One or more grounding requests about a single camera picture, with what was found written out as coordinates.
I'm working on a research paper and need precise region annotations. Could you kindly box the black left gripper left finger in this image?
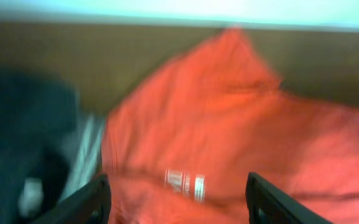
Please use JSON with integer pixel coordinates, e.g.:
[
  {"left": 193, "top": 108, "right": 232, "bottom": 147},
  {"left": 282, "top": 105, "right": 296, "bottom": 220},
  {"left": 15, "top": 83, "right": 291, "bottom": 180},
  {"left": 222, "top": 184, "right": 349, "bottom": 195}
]
[{"left": 32, "top": 174, "right": 111, "bottom": 224}]

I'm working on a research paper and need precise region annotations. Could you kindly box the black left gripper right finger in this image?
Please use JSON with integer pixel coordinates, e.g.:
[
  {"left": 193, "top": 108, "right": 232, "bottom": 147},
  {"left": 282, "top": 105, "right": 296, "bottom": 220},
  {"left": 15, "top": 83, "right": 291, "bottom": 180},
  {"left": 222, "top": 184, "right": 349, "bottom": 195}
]
[{"left": 245, "top": 172, "right": 329, "bottom": 224}]

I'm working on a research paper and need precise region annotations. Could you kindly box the orange red t-shirt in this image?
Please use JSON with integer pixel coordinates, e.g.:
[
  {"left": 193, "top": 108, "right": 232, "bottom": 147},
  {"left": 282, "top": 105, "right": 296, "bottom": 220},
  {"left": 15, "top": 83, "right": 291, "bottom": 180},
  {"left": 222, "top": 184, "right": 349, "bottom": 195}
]
[{"left": 101, "top": 29, "right": 359, "bottom": 223}]

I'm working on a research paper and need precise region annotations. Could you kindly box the black Nike garment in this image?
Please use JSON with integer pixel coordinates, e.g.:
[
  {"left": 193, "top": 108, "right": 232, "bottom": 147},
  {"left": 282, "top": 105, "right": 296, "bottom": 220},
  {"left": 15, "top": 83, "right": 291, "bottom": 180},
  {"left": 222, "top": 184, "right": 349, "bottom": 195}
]
[{"left": 0, "top": 68, "right": 77, "bottom": 223}]

